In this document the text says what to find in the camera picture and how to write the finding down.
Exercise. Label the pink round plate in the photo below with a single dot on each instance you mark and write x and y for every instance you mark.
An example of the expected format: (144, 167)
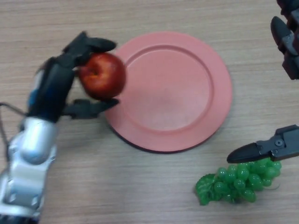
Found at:
(172, 98)

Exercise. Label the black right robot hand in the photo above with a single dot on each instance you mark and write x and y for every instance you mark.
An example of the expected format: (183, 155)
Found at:
(285, 144)

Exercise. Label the red apple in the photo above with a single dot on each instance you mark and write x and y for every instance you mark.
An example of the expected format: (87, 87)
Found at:
(102, 77)

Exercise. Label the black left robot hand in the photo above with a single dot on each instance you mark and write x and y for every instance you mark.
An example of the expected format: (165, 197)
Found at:
(51, 88)

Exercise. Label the green plastic grape bunch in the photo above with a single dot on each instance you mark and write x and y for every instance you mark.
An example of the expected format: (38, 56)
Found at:
(233, 184)

